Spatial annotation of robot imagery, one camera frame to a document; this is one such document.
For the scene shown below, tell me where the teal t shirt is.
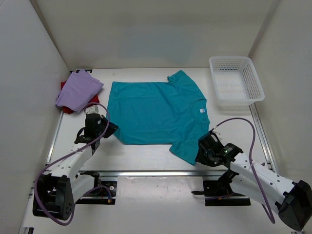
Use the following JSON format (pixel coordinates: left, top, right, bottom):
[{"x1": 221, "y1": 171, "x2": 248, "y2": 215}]
[{"x1": 107, "y1": 70, "x2": 210, "y2": 165}]

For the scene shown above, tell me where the lilac t shirt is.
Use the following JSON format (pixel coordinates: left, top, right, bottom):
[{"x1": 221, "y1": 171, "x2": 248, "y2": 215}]
[{"x1": 55, "y1": 72, "x2": 104, "y2": 112}]

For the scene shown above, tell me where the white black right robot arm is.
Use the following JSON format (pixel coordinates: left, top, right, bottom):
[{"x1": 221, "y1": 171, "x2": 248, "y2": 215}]
[{"x1": 196, "y1": 133, "x2": 312, "y2": 231}]

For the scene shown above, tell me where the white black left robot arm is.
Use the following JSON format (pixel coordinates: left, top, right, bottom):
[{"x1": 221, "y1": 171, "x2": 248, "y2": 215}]
[{"x1": 32, "y1": 113, "x2": 119, "y2": 226}]

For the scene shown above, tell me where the small dark table label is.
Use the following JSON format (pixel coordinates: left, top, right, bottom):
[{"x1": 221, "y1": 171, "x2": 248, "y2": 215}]
[{"x1": 76, "y1": 69, "x2": 93, "y2": 74}]

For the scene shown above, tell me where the white plastic laundry basket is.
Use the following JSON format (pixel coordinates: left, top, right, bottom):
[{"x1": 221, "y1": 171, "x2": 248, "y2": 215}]
[{"x1": 209, "y1": 56, "x2": 265, "y2": 107}]

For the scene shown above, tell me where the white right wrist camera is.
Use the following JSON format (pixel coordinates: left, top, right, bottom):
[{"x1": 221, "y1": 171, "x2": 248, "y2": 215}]
[{"x1": 209, "y1": 126, "x2": 222, "y2": 140}]

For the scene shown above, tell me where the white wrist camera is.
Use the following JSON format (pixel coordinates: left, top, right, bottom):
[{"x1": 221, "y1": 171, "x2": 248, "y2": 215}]
[
  {"x1": 209, "y1": 126, "x2": 222, "y2": 140},
  {"x1": 84, "y1": 105, "x2": 99, "y2": 116}
]

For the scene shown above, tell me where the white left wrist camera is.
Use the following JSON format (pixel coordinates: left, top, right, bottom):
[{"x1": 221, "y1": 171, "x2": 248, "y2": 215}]
[{"x1": 84, "y1": 105, "x2": 99, "y2": 116}]

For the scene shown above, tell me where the aluminium table frame rail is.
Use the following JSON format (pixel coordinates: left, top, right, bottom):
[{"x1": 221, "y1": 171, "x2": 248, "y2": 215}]
[{"x1": 91, "y1": 170, "x2": 226, "y2": 177}]

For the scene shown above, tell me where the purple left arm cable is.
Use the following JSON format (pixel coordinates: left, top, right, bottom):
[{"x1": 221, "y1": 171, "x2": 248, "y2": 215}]
[{"x1": 33, "y1": 102, "x2": 114, "y2": 225}]

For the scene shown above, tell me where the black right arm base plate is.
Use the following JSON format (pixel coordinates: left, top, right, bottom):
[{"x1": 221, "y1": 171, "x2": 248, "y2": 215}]
[{"x1": 191, "y1": 171, "x2": 251, "y2": 207}]

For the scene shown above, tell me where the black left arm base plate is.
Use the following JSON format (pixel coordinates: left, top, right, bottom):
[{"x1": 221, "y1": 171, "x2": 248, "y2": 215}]
[{"x1": 76, "y1": 171, "x2": 117, "y2": 205}]

